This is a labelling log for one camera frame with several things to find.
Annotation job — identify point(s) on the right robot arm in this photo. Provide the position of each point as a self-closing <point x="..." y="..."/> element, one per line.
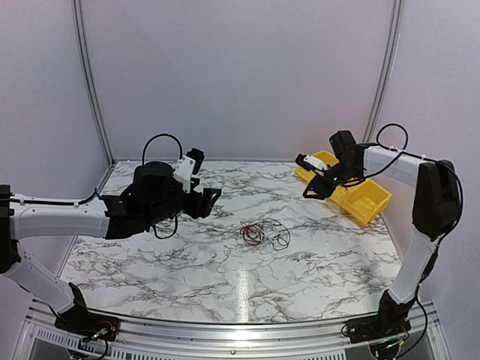
<point x="437" y="210"/>

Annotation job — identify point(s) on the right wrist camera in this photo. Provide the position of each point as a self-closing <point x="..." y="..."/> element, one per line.
<point x="311" y="163"/>

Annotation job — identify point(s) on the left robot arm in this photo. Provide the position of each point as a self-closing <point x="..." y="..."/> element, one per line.
<point x="108" y="217"/>

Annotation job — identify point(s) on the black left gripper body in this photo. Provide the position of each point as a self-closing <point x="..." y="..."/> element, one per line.
<point x="165" y="210"/>

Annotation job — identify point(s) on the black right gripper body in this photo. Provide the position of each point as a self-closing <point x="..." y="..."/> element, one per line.
<point x="344" y="173"/>

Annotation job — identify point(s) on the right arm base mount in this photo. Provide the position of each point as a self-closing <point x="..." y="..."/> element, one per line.
<point x="384" y="342"/>

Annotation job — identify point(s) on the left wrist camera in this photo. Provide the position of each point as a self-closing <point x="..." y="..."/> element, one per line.
<point x="187" y="168"/>

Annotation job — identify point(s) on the left aluminium corner post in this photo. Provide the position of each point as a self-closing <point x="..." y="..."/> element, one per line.
<point x="89" y="79"/>

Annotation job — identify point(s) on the yellow three-compartment bin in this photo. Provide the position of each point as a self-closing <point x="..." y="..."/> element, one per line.
<point x="363" y="202"/>

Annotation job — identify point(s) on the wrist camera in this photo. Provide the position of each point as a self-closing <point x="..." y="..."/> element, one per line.
<point x="311" y="163"/>
<point x="187" y="168"/>

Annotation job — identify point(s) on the aluminium front rail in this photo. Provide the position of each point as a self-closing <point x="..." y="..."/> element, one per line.
<point x="139" y="338"/>

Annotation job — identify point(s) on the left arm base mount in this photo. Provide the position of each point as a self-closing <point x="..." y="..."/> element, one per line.
<point x="91" y="326"/>

